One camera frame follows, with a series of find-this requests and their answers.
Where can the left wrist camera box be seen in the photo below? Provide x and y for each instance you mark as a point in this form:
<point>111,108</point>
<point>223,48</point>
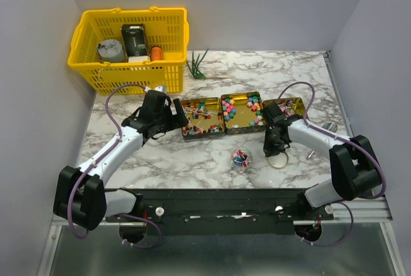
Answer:
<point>160,88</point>

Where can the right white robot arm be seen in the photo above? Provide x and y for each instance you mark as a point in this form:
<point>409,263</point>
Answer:
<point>354,168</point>

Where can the tin of dark lollipops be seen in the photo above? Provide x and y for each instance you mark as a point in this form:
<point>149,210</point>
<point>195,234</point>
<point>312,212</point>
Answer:
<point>205,119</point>

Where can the grey crumpled can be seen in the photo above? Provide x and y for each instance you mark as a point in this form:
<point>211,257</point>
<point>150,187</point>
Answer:
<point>111,50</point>

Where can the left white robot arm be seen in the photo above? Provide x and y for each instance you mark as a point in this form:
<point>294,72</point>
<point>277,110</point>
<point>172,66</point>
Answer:
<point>81,197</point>

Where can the black carton box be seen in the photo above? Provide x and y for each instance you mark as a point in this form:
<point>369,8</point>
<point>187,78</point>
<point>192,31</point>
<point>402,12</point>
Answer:
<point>134,37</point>

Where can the yellow plastic shopping basket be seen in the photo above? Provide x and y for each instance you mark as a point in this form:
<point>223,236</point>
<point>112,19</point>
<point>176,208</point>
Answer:
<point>166,28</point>

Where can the clear glass jar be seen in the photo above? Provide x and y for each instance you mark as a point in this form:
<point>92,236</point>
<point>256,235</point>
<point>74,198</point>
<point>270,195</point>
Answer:
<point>241,159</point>

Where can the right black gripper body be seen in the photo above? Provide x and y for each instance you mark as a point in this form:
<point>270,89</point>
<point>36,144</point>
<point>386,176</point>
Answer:
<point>271,144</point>

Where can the orange bottle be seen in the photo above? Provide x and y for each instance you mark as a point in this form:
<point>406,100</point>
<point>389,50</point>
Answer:
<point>156,53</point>

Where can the green onion sprig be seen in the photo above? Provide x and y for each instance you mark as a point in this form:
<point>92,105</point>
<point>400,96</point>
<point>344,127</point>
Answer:
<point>194,68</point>

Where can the black mounting base rail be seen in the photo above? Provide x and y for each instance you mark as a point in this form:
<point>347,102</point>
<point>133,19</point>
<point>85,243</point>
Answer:
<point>207,212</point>

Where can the white box in basket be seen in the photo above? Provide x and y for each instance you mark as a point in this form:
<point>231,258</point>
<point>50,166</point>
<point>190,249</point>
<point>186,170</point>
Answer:
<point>138,59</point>

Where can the round jar lid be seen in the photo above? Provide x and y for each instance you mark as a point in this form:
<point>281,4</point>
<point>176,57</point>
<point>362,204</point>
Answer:
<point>278,161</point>

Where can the tin of star candies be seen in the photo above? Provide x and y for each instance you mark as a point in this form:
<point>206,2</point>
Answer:
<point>242,113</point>

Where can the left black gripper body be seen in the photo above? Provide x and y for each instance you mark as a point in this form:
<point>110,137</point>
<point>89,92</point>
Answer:
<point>166,120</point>

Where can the tin of rainbow lollipops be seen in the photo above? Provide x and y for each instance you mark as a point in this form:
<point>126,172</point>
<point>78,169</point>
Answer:
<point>289,106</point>

